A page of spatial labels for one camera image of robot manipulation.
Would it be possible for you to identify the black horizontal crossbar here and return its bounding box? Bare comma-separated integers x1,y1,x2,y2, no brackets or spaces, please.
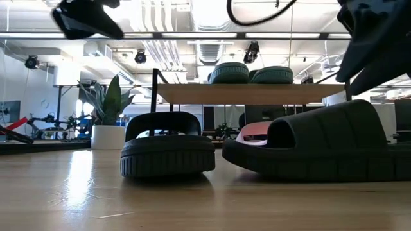
0,31,353,41

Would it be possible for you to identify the white ceiling column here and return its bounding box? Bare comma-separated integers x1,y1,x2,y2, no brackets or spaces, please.
53,62,81,87

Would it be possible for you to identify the background robot workstation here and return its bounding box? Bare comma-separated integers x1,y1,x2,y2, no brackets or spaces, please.
27,112,94,142

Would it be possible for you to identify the green rubber slide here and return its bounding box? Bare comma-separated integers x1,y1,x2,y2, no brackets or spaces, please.
249,65,295,85
207,62,250,85

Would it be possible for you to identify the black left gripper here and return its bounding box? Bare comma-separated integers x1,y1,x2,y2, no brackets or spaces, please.
51,0,125,41

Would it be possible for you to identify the black partition panel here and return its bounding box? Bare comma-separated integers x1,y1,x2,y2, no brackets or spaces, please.
245,105,274,123

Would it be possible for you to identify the wooden shelf with black frame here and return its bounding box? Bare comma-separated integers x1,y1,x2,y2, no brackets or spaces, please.
150,67,353,135

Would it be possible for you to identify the black rubber slide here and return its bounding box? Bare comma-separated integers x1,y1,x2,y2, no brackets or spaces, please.
221,98,411,183
119,111,216,179

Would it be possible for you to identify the silver ventilation duct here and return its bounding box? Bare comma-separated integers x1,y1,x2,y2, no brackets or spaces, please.
189,0,235,65

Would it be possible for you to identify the pink rubber slide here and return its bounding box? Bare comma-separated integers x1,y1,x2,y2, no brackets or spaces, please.
235,121,274,147

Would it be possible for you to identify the black metal table frame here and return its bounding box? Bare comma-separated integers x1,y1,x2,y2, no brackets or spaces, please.
0,140,92,156

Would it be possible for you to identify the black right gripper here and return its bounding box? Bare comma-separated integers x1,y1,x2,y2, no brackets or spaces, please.
335,0,411,96

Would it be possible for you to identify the green plant in white pot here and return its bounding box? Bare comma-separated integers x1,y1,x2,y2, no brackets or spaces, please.
78,74,136,151

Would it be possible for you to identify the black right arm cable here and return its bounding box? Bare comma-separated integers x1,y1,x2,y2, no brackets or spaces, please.
226,0,298,27

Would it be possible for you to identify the black hanging ceiling camera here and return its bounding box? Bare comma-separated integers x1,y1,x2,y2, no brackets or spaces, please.
243,40,261,64

